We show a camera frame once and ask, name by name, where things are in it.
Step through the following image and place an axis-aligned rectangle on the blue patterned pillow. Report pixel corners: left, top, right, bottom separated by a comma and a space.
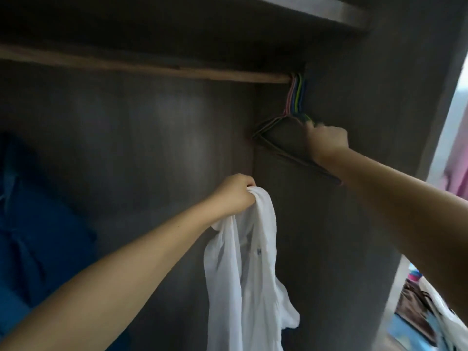
388, 270, 454, 351

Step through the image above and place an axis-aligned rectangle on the pile of mixed clothes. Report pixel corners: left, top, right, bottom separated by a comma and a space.
420, 274, 468, 351

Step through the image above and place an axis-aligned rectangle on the wide pink curtain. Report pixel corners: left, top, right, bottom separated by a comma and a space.
442, 120, 468, 202

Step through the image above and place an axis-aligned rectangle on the brown top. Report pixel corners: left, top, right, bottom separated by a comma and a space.
395, 280, 440, 344

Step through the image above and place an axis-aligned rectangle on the bunch of coloured wire hangers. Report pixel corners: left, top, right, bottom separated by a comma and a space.
252, 71, 345, 183

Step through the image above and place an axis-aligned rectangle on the person's right forearm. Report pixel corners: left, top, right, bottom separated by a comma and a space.
322, 150, 468, 322

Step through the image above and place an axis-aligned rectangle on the wooden hanging rod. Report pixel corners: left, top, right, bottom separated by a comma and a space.
0, 43, 293, 85

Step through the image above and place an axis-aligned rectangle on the person's right hand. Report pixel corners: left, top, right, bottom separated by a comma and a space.
303, 120, 351, 167

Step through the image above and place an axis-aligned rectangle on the blue garment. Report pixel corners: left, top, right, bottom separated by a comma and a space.
0, 131, 133, 351

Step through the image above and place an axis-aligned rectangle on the white shirt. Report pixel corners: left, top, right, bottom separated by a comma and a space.
202, 186, 301, 351

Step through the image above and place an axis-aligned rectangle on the person's left forearm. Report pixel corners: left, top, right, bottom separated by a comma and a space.
0, 201, 228, 351

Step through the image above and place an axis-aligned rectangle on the person's left hand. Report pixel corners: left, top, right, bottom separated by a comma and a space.
208, 173, 258, 218

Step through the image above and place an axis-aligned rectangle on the grey wardrobe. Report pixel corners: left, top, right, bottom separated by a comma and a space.
0, 0, 468, 351

